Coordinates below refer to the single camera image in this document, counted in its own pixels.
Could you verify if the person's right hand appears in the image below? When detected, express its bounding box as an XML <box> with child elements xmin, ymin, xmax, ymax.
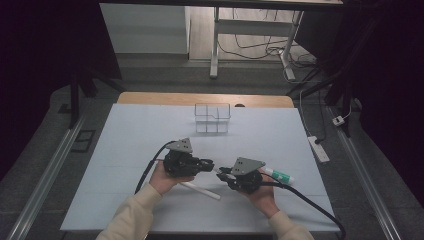
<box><xmin>244</xmin><ymin>181</ymin><xmax>281</xmax><ymax>220</ymax></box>

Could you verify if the green and white glue stick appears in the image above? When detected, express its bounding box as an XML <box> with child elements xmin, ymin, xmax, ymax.
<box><xmin>262</xmin><ymin>166</ymin><xmax>296</xmax><ymax>186</ymax></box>

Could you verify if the white table mat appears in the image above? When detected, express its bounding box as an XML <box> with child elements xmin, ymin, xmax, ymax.
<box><xmin>59</xmin><ymin>103</ymin><xmax>341</xmax><ymax>233</ymax></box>

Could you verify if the clear plastic organizer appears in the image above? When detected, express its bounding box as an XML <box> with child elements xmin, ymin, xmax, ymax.
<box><xmin>194</xmin><ymin>102</ymin><xmax>232</xmax><ymax>135</ymax></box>

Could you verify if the white cabinet panel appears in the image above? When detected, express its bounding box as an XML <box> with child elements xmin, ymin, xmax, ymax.
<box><xmin>99</xmin><ymin>3</ymin><xmax>191</xmax><ymax>55</ymax></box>

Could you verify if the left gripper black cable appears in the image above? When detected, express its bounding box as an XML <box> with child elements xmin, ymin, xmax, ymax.
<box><xmin>133</xmin><ymin>140</ymin><xmax>178</xmax><ymax>195</ymax></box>

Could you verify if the aluminium floor rail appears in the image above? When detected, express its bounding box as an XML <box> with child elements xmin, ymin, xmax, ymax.
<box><xmin>5</xmin><ymin>114</ymin><xmax>86</xmax><ymax>240</ymax></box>
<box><xmin>327</xmin><ymin>105</ymin><xmax>403</xmax><ymax>240</ymax></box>

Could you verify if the white desk frame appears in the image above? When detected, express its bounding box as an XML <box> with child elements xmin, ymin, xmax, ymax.
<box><xmin>209</xmin><ymin>6</ymin><xmax>305</xmax><ymax>81</ymax></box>

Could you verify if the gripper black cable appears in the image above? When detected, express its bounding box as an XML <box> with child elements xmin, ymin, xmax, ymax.
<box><xmin>259</xmin><ymin>171</ymin><xmax>347</xmax><ymax>240</ymax></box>
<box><xmin>133</xmin><ymin>140</ymin><xmax>178</xmax><ymax>195</ymax></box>

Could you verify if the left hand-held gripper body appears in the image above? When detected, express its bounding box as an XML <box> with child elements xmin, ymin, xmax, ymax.
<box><xmin>162</xmin><ymin>137</ymin><xmax>203</xmax><ymax>178</ymax></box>

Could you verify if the white power strip cable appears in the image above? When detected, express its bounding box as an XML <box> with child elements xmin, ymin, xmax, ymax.
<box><xmin>297</xmin><ymin>87</ymin><xmax>313</xmax><ymax>139</ymax></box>

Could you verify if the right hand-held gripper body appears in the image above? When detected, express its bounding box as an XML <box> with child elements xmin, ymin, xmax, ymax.
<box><xmin>226</xmin><ymin>156</ymin><xmax>267</xmax><ymax>195</ymax></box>

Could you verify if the black floor plate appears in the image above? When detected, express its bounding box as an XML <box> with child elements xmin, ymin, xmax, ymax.
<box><xmin>70</xmin><ymin>129</ymin><xmax>97</xmax><ymax>154</ymax></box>

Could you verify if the tangle of floor cables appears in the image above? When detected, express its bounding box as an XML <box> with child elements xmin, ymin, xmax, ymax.
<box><xmin>218</xmin><ymin>8</ymin><xmax>318</xmax><ymax>84</ymax></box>

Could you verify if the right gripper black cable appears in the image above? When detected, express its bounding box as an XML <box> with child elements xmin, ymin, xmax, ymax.
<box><xmin>259</xmin><ymin>171</ymin><xmax>347</xmax><ymax>240</ymax></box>

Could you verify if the black tripod stand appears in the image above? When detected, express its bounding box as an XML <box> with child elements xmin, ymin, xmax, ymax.
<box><xmin>67</xmin><ymin>64</ymin><xmax>126</xmax><ymax>130</ymax></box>

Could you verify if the person's left hand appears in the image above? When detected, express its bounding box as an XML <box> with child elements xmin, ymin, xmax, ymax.
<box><xmin>148</xmin><ymin>160</ymin><xmax>195</xmax><ymax>196</ymax></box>

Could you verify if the white power strip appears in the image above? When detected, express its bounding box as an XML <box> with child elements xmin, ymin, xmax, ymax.
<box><xmin>307</xmin><ymin>135</ymin><xmax>331</xmax><ymax>164</ymax></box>

